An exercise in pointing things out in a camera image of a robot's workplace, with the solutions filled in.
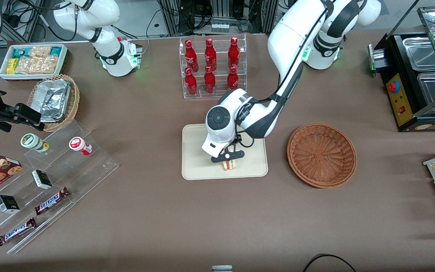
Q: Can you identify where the triangular sandwich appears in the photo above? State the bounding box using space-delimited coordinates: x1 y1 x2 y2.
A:
222 146 238 172

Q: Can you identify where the aluminium foil tray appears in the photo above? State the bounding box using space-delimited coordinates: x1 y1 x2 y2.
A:
34 79 71 123

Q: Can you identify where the beige plastic tray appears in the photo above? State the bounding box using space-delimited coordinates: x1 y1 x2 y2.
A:
182 124 269 181

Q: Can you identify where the light wicker basket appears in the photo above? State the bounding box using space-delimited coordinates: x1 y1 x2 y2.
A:
27 74 80 132

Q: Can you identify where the brown wicker basket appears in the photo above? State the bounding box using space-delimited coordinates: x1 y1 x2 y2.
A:
287 123 357 189

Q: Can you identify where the green lid cup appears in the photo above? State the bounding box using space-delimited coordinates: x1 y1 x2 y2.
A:
20 133 50 153

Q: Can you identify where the white rectangular snack bin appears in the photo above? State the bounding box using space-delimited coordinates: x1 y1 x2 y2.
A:
0 44 68 81

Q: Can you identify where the large rice cracker bag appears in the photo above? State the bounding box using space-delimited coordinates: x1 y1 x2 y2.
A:
15 56 59 75

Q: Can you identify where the yellow snack packet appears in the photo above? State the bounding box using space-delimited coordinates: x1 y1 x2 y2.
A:
6 58 20 75

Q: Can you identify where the red lid cup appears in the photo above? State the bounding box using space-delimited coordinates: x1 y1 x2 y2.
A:
69 137 93 156

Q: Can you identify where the small rice cracker bag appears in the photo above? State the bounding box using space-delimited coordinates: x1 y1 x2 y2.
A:
29 46 52 58

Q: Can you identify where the small black box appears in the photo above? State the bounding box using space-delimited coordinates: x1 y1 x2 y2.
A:
32 169 53 190
0 195 20 214

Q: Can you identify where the red cola bottle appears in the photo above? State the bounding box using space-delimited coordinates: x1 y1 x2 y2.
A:
227 66 239 91
205 38 217 71
185 40 199 72
228 37 240 70
204 66 216 94
185 68 198 96

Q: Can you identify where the clear acrylic stepped display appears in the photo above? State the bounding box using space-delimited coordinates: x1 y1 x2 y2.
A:
0 120 119 255

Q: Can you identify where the clear acrylic bottle rack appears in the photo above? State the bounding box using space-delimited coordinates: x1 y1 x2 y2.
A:
179 34 247 99

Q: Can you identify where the snickers bar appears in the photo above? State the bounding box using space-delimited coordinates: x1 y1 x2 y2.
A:
34 187 70 215
0 217 37 247

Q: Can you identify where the white power strip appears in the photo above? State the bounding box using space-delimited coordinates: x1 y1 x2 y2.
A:
210 22 240 33

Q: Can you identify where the black food warmer machine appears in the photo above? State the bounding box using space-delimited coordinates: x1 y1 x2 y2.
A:
368 6 435 132

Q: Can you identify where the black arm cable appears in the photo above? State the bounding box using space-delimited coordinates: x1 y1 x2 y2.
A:
235 0 334 149

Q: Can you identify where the black looped cable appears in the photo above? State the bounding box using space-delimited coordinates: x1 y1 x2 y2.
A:
302 253 358 272

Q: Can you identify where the aluminium frame post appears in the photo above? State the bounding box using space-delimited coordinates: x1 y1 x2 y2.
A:
159 0 181 37
262 0 279 34

